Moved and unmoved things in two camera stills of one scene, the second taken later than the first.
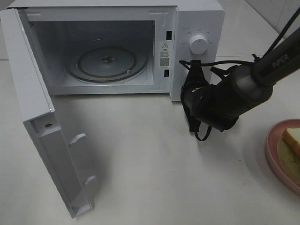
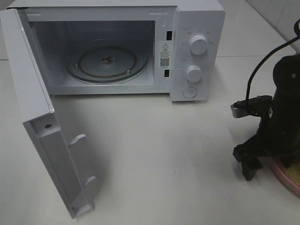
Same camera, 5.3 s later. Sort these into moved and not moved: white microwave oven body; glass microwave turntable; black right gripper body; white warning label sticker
Moved: black right gripper body
Not moved: white warning label sticker; glass microwave turntable; white microwave oven body
